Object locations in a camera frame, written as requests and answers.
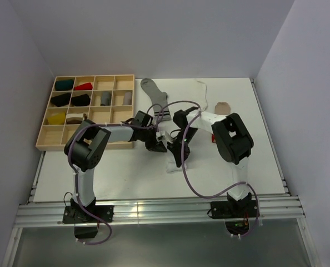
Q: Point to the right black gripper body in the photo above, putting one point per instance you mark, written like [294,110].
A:
[176,146]

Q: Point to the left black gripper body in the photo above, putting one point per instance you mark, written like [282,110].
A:
[149,137]

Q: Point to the white striped sock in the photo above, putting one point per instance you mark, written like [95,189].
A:
[171,166]

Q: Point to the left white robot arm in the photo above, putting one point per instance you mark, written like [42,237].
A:
[85,148]

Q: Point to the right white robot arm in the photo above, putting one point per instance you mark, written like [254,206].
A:
[234,144]

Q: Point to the grey striped sock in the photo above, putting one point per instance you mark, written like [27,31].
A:
[157,97]

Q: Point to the light grey rolled sock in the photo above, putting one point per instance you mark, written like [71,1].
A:
[127,100]

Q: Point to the wooden compartment tray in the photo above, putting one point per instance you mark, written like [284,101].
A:
[54,137]

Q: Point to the beige red reindeer sock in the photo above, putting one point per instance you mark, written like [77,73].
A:
[222,108]

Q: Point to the plain white sock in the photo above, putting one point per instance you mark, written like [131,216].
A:
[198,93]

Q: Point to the black rolled sock right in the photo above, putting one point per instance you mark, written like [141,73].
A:
[81,100]

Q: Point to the black rolled sock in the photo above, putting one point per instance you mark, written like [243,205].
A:
[81,100]
[61,100]

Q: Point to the white brown rolled sock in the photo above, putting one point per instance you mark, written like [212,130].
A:
[75,118]

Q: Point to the red rolled sock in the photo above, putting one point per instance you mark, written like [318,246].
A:
[84,87]

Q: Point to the yellow rolled sock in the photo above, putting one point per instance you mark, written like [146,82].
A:
[57,119]

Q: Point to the black rolled sock left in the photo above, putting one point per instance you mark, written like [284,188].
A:
[61,100]

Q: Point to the dark green rolled sock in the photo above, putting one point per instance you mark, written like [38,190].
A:
[64,85]

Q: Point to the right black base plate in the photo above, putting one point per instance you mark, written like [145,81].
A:
[232,210]

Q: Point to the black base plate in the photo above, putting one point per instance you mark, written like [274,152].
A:
[75,215]
[232,210]

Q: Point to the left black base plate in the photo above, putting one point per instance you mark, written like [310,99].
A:
[75,215]

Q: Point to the aluminium mounting rail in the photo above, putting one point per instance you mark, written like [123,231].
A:
[190,210]

